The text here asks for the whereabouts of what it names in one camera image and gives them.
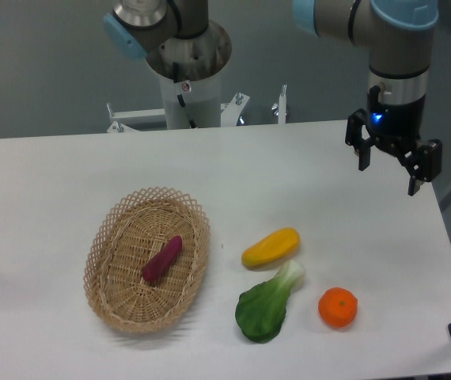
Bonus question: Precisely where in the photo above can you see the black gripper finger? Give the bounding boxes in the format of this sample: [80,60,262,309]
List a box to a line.
[345,108,374,171]
[396,139,442,196]

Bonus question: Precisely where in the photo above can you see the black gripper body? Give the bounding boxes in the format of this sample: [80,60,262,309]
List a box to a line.
[366,85,426,155]

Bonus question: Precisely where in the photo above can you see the purple sweet potato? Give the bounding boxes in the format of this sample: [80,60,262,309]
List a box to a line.
[142,236,183,283]

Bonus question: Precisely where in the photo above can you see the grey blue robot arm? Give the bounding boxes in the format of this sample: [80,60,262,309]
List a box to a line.
[103,1,442,195]

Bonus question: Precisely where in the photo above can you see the woven wicker basket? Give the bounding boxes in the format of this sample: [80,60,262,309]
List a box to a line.
[84,187,210,333]

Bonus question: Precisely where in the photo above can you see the yellow mango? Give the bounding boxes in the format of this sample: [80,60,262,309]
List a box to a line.
[241,227,301,268]

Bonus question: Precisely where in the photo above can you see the orange tangerine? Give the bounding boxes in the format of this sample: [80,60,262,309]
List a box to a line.
[318,287,358,328]

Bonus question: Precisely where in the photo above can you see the green bok choy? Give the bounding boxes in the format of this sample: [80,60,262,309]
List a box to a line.
[234,260,305,344]

